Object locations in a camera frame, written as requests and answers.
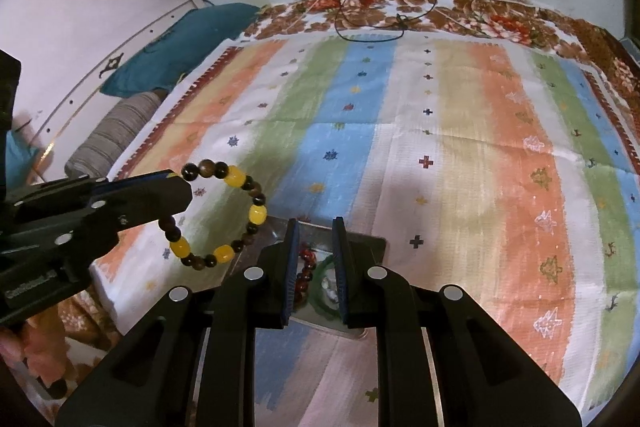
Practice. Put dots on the person's left hand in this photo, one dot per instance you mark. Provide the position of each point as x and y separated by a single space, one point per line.
45 347

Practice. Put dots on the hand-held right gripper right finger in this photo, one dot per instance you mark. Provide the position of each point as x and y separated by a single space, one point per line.
340 274

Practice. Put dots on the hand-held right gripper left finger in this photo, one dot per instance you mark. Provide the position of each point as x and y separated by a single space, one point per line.
291 277

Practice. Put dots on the small teal cloth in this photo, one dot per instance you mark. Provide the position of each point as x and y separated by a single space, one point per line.
20 154

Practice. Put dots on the striped pastel cloth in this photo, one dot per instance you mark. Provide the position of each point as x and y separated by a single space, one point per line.
450 157

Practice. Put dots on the white trimmed panel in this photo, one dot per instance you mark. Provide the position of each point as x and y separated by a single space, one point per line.
100 72

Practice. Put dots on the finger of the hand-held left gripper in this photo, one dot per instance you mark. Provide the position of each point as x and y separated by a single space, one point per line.
155 202
130 181

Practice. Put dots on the green jade bangle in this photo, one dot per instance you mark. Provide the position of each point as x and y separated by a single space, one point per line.
316 293

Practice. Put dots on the teal pillow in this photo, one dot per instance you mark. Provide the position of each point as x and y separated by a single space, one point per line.
170 47

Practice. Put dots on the grey striped bolster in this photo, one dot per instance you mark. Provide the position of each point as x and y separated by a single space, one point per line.
110 132

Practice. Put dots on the square metal tin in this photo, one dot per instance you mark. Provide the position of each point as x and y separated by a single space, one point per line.
370 249

